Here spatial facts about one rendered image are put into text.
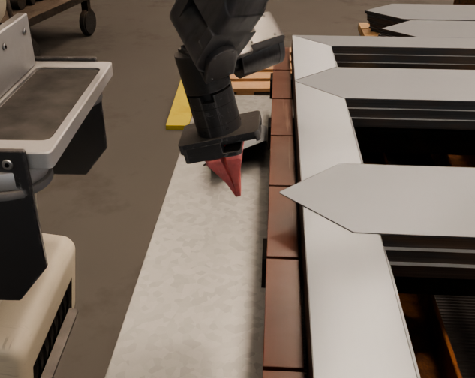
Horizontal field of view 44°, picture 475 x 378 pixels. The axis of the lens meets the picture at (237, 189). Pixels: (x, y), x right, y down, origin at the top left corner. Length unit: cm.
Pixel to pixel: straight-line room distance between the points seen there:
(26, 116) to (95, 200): 193
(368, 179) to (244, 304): 26
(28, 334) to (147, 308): 23
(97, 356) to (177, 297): 93
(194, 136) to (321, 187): 19
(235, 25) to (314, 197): 27
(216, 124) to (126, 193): 185
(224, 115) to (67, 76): 19
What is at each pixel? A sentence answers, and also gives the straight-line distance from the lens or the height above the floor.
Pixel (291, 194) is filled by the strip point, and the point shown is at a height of 87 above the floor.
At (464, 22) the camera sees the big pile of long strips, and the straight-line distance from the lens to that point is 181.
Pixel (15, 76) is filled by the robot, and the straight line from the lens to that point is 69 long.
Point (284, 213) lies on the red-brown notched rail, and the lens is 82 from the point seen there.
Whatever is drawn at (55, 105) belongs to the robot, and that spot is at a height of 104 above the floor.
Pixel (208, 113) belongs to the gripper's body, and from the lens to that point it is 71.
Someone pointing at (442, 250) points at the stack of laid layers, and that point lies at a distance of 75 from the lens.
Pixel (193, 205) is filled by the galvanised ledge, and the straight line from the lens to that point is 112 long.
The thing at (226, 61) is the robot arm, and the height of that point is 107.
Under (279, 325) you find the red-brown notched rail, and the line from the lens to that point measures 64.
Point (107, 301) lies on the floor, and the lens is 198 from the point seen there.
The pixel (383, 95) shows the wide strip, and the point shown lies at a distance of 114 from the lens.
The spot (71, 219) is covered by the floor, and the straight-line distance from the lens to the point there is 242.
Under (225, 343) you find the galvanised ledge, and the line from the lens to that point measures 83.
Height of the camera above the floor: 126
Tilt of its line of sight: 30 degrees down
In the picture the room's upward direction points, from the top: straight up
